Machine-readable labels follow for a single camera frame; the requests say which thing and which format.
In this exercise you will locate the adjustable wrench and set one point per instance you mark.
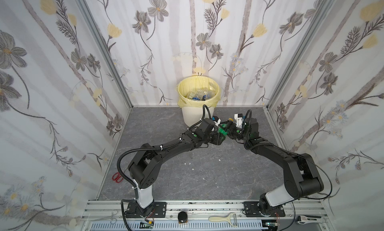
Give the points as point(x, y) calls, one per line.
point(303, 220)

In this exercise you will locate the clear bottle blue label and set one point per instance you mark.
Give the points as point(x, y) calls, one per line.
point(205, 94)

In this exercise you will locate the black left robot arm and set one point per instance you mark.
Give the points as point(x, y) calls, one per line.
point(141, 166)

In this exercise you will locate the beige vegetable peeler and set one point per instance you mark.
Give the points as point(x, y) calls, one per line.
point(231, 219)

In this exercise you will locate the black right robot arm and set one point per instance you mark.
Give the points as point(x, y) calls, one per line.
point(301, 174)

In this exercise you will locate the white plastic waste bin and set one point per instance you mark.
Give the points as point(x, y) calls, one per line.
point(192, 115)

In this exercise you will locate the yellow bin liner bag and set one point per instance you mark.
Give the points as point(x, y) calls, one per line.
point(195, 91)

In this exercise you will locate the black round knob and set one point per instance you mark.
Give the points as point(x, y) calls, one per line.
point(182, 217)

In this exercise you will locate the green soda bottle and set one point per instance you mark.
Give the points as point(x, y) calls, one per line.
point(223, 129)

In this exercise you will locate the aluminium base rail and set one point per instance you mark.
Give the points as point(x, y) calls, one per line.
point(108, 216)

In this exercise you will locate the red handled scissors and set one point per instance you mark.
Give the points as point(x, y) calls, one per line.
point(117, 178)

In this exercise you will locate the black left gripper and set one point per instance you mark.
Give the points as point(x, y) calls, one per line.
point(217, 135)

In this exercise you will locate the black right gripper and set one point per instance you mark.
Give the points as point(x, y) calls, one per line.
point(237, 131)

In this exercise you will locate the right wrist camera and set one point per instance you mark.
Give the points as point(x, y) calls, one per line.
point(239, 120)

